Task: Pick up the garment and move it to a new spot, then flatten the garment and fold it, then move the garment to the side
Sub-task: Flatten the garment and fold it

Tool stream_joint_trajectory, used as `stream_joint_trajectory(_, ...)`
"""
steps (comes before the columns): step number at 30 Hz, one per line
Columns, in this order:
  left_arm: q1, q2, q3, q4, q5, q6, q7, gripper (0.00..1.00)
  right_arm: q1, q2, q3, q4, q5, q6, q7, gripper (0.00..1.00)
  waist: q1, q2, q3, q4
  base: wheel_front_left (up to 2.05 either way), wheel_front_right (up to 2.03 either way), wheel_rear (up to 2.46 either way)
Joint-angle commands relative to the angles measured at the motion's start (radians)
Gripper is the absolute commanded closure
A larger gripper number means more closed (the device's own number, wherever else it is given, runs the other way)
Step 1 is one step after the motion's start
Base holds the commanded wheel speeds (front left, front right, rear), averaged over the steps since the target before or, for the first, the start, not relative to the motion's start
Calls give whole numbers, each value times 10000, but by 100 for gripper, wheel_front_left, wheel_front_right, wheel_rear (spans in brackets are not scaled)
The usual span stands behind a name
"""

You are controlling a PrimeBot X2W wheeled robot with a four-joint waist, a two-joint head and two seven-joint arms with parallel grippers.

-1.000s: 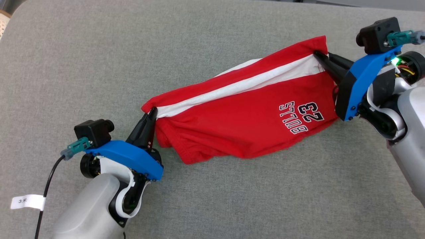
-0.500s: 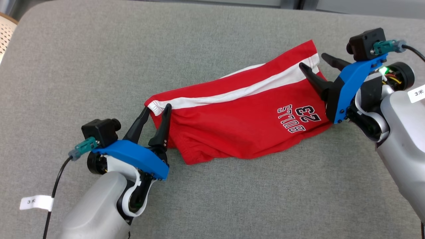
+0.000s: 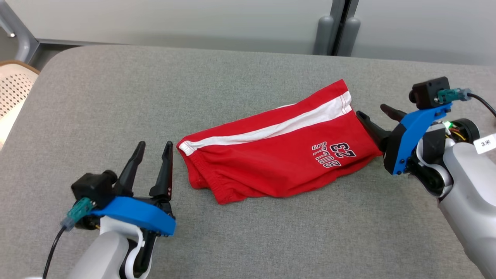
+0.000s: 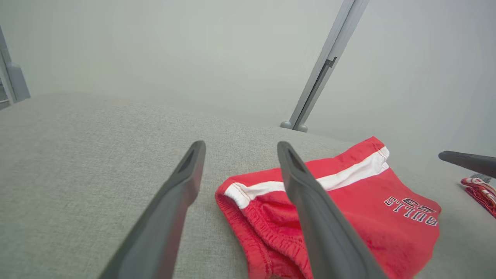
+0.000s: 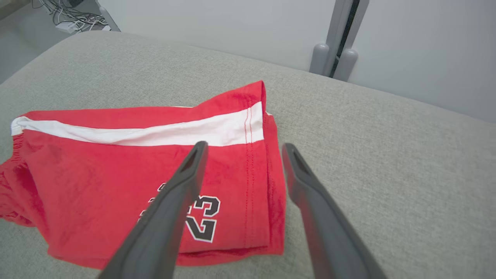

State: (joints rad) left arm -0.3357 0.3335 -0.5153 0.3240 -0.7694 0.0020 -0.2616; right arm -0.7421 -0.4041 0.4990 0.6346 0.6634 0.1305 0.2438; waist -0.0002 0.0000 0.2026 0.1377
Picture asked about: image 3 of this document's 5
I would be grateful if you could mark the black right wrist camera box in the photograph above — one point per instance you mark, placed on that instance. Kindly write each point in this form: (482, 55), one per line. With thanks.
(428, 93)

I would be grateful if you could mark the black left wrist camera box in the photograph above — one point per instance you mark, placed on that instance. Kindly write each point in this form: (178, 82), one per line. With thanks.
(93, 188)

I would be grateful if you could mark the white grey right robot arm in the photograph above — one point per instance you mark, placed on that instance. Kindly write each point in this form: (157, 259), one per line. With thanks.
(469, 193)

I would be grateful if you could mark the grey curved partition foot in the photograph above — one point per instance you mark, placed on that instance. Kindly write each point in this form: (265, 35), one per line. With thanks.
(21, 42)

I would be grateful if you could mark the red shorts with white stripe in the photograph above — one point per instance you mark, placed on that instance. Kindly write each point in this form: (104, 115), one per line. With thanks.
(271, 166)

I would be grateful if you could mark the grey partition post with feet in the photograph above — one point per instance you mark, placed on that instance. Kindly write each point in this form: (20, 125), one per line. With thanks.
(323, 35)

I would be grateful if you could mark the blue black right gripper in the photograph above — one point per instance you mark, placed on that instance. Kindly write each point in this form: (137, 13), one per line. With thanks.
(410, 131)

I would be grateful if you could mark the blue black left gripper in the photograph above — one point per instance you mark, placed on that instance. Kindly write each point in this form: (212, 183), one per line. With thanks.
(139, 213)

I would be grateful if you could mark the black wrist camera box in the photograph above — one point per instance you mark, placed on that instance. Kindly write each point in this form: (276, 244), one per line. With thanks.
(93, 188)
(428, 93)

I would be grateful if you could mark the cream perforated laundry basket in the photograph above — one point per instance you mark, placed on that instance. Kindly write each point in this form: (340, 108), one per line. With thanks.
(15, 89)

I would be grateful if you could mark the grey fabric sofa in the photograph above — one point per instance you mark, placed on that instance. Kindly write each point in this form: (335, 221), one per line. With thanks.
(232, 240)

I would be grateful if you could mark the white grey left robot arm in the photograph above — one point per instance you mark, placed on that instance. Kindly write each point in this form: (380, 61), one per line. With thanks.
(100, 255)

